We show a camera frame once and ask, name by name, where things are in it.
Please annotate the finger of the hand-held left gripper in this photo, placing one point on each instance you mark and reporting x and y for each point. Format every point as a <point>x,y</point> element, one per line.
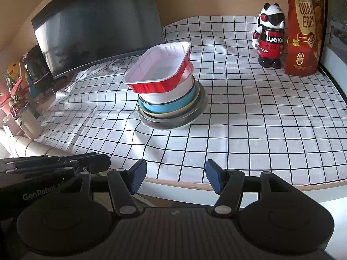
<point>40,159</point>
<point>92,163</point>

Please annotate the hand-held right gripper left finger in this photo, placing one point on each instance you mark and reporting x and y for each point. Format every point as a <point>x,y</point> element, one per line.
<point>138,176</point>

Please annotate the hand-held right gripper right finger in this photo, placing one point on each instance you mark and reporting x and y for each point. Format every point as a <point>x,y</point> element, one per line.
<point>214,177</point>

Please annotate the cream yellow bowl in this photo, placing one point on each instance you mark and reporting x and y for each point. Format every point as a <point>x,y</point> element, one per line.
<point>151,113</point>

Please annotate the stainless steel bowl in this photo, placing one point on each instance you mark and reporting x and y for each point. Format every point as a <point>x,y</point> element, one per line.
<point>176,123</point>

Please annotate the blue bowl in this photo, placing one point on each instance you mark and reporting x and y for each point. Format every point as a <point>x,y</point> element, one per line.
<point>162,107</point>

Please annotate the white floral cup bowl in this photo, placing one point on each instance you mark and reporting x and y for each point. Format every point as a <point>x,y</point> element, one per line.
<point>162,97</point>

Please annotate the red foil tray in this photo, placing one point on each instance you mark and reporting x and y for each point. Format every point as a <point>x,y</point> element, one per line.
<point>160,67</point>

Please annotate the white padded sofa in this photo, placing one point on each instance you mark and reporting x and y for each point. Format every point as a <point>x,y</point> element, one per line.
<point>27,147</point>

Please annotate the potted plant white pot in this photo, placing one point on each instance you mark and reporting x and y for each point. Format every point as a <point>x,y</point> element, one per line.
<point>27,124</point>

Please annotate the white black grid tablecloth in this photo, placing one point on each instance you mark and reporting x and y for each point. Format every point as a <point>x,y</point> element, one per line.
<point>244,113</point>

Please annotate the dark glossy object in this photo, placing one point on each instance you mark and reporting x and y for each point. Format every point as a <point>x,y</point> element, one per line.
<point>35,67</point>

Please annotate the black curved monitor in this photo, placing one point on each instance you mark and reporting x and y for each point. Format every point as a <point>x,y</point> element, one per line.
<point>95,19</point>

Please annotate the panda robot toy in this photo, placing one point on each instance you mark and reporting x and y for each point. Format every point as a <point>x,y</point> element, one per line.
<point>269,40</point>

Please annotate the red brown snack bag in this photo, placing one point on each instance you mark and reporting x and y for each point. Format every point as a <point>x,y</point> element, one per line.
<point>303,46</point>

